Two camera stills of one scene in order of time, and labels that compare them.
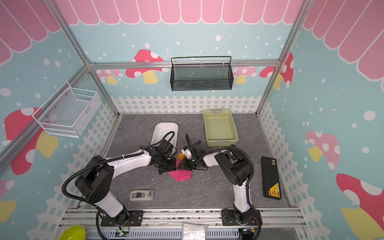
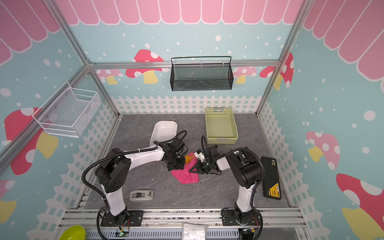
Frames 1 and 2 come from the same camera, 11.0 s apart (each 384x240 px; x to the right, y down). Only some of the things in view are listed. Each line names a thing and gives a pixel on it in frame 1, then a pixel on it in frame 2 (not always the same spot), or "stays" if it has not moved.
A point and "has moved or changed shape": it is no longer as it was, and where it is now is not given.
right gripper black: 186,163 -> 202,166
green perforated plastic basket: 220,127 stays
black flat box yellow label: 270,178 stays
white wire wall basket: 69,114 stays
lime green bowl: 75,232 stays
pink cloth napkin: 180,175 has moved or changed shape
